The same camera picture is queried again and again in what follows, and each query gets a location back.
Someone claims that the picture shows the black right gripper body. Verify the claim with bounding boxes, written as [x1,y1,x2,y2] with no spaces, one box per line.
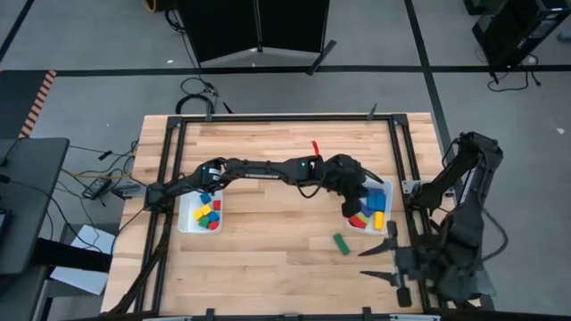
[385,220,429,309]

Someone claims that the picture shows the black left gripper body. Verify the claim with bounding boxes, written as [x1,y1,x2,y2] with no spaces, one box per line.
[320,153,371,219]

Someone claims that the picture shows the clear plastic tray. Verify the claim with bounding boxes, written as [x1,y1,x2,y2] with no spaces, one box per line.
[177,189,224,235]
[343,177,394,236]

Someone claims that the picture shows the black folding partition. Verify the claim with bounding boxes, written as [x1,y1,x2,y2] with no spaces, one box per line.
[178,0,338,76]

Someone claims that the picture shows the black computer tower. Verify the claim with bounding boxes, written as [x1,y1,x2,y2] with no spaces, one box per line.
[463,0,571,72]

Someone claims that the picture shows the black power adapter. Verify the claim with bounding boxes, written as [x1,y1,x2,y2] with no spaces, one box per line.
[81,177,112,201]

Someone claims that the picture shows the white paper sheets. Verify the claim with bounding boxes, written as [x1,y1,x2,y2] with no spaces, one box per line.
[48,224,117,296]

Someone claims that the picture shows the black side desk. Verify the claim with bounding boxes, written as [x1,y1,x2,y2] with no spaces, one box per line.
[0,136,71,276]

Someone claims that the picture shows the black mat with striped edge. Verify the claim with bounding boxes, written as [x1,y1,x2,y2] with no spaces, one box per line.
[0,70,58,139]

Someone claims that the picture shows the black aluminium table frame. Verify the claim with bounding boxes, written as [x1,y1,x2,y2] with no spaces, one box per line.
[106,113,483,321]

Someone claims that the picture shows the black floor cable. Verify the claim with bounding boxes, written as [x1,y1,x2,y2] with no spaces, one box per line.
[486,53,543,94]

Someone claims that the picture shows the black coiled floor cables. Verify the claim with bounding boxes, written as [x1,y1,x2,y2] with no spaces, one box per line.
[164,8,236,116]

